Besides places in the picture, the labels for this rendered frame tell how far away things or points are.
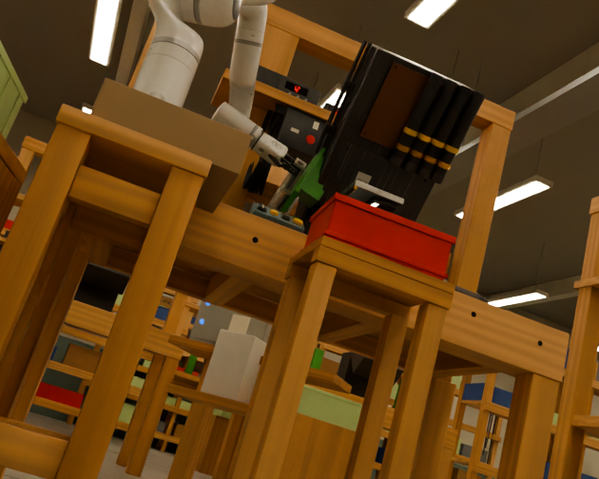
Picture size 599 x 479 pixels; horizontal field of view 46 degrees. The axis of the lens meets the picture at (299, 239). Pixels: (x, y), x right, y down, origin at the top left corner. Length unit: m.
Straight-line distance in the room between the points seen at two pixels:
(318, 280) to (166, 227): 0.35
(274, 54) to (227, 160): 1.30
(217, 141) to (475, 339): 0.97
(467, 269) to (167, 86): 1.55
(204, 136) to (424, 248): 0.57
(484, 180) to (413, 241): 1.31
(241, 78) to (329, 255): 0.91
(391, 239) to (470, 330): 0.51
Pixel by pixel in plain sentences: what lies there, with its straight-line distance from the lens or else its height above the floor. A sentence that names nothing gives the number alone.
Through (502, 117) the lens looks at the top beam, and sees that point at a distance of 3.10.
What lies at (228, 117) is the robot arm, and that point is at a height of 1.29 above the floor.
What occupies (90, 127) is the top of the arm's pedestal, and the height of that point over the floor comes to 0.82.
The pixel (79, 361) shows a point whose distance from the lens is 9.05.
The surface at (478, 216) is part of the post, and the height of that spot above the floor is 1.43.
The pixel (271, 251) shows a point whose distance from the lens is 1.87.
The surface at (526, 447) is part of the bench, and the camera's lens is 2.15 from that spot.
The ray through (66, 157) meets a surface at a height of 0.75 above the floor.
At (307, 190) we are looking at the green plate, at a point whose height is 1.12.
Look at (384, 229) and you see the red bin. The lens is 1.65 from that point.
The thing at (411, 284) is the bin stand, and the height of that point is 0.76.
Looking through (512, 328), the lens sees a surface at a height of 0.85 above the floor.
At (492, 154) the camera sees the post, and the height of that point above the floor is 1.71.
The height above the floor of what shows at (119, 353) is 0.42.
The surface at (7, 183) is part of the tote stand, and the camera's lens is 1.75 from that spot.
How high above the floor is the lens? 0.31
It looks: 18 degrees up
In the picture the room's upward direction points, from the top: 17 degrees clockwise
